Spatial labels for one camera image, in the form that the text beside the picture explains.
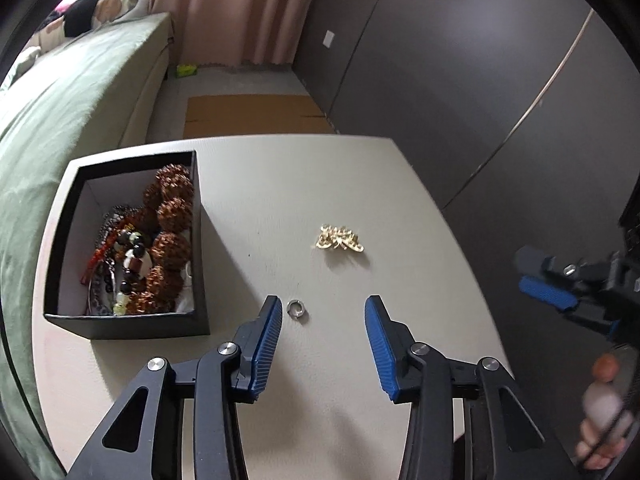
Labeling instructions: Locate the green bed blanket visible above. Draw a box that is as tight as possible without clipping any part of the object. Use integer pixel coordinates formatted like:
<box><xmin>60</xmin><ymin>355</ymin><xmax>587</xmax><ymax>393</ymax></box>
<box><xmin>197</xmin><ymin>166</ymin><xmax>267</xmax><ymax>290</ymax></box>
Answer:
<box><xmin>1</xmin><ymin>13</ymin><xmax>172</xmax><ymax>479</ymax></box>

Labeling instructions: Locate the brown rudraksha bead bracelet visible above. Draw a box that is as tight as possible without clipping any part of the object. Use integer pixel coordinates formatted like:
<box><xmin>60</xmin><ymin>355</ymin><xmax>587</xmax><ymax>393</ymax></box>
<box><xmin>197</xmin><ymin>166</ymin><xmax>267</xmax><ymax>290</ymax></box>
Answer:
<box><xmin>124</xmin><ymin>162</ymin><xmax>196</xmax><ymax>316</ymax></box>

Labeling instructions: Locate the person's right hand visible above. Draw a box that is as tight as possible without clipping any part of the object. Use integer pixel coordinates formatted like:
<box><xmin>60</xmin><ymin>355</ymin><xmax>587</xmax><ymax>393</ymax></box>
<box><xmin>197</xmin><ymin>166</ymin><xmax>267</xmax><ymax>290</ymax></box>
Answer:
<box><xmin>575</xmin><ymin>346</ymin><xmax>638</xmax><ymax>471</ymax></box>

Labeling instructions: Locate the small green floor object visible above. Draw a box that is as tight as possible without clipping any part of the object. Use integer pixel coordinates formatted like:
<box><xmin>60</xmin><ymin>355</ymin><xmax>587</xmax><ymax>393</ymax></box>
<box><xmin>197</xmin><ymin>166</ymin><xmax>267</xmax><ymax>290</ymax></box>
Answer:
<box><xmin>176</xmin><ymin>64</ymin><xmax>198</xmax><ymax>78</ymax></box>

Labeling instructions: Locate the silver grey bead bracelet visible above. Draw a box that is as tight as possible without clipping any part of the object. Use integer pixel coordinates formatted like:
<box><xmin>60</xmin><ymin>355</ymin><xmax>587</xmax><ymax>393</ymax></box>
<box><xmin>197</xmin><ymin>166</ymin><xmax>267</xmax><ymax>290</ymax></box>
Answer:
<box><xmin>86</xmin><ymin>202</ymin><xmax>137</xmax><ymax>317</ymax></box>

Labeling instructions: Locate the dark clothes pile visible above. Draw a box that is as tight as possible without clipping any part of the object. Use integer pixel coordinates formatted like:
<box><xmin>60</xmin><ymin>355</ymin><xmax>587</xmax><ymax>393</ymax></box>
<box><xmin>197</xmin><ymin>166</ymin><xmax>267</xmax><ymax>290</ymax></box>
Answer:
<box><xmin>40</xmin><ymin>0</ymin><xmax>151</xmax><ymax>38</ymax></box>

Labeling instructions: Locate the flattened brown cardboard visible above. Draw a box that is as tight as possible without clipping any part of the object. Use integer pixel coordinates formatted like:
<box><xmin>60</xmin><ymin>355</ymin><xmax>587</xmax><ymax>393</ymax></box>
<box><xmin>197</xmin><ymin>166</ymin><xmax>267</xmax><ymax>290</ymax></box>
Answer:
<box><xmin>183</xmin><ymin>94</ymin><xmax>334</xmax><ymax>139</ymax></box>

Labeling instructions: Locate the white wall socket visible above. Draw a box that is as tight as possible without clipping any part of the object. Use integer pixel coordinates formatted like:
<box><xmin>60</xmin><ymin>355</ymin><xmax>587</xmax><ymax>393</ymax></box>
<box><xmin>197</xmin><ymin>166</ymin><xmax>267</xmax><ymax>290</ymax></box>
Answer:
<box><xmin>322</xmin><ymin>30</ymin><xmax>335</xmax><ymax>49</ymax></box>

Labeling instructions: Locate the black jewelry box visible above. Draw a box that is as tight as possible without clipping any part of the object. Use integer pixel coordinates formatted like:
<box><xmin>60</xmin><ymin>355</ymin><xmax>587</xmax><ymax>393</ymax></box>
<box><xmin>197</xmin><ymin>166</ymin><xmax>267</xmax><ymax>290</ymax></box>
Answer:
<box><xmin>37</xmin><ymin>151</ymin><xmax>209</xmax><ymax>339</ymax></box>

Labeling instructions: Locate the dark wooden bead bracelet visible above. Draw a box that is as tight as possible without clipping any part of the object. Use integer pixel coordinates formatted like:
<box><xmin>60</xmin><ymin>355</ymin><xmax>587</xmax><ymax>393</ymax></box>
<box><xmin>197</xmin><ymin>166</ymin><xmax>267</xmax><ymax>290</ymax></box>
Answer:
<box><xmin>112</xmin><ymin>228</ymin><xmax>154</xmax><ymax>317</ymax></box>

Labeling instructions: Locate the pink curtain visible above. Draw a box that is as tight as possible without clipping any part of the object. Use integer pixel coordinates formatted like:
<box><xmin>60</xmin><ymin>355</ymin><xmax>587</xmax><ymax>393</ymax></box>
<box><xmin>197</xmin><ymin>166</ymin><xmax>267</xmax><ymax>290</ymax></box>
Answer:
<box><xmin>151</xmin><ymin>0</ymin><xmax>311</xmax><ymax>66</ymax></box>

